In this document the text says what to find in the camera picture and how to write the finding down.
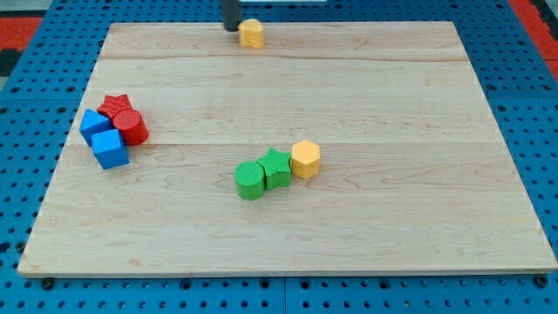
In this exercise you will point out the blue cube block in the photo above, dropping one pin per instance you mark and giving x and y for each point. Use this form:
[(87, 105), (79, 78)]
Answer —
[(109, 149)]

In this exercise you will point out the yellow heart block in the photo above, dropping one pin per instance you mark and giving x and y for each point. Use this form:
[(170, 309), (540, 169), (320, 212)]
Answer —
[(251, 33)]

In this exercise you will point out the green star block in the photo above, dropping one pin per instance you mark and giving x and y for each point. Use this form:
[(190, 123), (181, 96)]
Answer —
[(277, 168)]

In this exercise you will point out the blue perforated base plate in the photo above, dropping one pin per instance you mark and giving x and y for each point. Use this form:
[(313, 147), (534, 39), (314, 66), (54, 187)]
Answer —
[(41, 97)]

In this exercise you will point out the yellow hexagon block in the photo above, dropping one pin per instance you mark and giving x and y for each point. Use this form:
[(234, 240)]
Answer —
[(305, 159)]

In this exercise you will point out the green cylinder block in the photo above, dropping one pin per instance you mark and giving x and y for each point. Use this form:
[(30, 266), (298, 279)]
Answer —
[(249, 180)]

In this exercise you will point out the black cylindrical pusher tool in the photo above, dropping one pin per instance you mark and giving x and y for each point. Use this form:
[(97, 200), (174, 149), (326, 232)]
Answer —
[(231, 14)]

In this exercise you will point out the red star block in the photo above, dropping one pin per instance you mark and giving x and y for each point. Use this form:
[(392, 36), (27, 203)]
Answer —
[(112, 105)]

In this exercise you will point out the light wooden board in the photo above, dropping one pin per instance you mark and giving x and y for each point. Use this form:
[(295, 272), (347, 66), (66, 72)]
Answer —
[(415, 177)]

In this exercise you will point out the red cylinder block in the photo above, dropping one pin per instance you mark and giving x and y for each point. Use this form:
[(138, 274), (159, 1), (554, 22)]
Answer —
[(131, 126)]

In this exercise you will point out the blue pentagon block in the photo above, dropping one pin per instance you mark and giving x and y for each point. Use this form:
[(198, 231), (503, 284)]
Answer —
[(93, 123)]

